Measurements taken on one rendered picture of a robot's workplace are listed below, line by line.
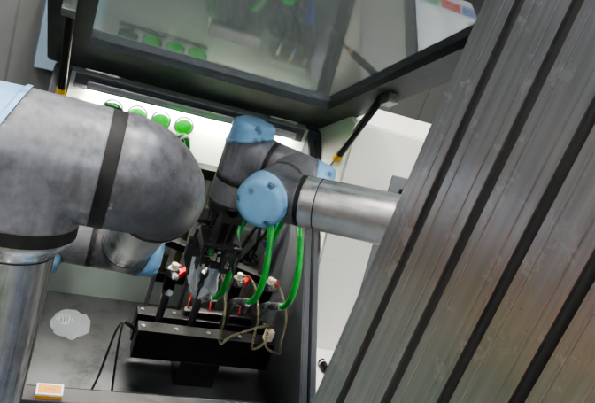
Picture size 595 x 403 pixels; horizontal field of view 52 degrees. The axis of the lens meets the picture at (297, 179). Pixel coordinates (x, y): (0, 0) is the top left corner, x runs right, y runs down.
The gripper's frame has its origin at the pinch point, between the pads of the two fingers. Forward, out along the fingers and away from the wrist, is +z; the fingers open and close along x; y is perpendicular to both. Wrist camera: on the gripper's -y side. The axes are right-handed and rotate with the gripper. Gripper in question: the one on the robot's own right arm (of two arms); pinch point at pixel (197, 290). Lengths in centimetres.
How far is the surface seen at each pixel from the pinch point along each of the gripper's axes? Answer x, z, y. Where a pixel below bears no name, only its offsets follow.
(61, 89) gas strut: -31.2, -22.6, -31.2
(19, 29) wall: -57, 5, -192
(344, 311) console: 47, 16, -25
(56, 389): -20.3, 28.0, -2.2
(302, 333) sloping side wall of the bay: 31.7, 16.8, -14.2
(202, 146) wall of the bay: 5, -9, -54
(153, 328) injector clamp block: -0.8, 26.3, -22.5
